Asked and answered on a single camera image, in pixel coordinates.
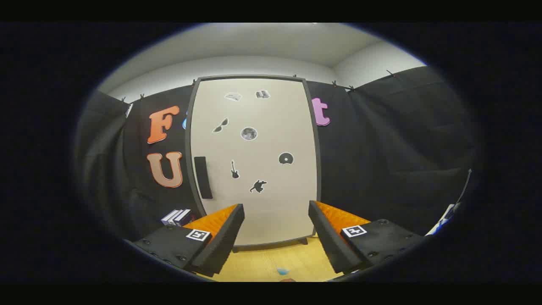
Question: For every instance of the white and blue item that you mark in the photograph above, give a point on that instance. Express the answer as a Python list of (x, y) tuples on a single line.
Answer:
[(444, 218)]

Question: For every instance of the white cabinet door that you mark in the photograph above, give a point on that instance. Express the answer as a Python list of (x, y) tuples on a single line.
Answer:
[(262, 212)]

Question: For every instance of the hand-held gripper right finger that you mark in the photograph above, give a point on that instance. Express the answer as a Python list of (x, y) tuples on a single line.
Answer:
[(328, 239)]

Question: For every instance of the black backdrop cloth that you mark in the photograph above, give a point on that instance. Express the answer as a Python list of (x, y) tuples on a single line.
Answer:
[(381, 148)]

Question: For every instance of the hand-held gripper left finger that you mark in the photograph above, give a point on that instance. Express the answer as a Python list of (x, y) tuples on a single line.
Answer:
[(226, 237)]

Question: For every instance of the white blue cosmetic tube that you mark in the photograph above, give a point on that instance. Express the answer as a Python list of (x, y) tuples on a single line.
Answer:
[(283, 271)]

